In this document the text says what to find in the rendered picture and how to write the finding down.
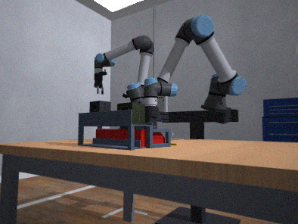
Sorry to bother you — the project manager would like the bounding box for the red open bin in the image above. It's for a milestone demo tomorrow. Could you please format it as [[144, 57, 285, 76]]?
[[96, 129, 110, 138], [126, 129, 165, 147], [110, 129, 126, 139]]

